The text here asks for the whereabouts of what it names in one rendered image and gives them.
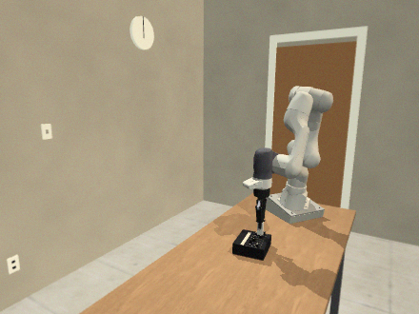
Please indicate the black lighting desk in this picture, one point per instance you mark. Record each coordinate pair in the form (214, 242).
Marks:
(251, 245)

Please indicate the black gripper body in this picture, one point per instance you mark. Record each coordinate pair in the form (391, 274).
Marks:
(260, 193)

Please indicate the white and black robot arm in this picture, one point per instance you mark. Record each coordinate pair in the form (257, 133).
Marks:
(303, 119)

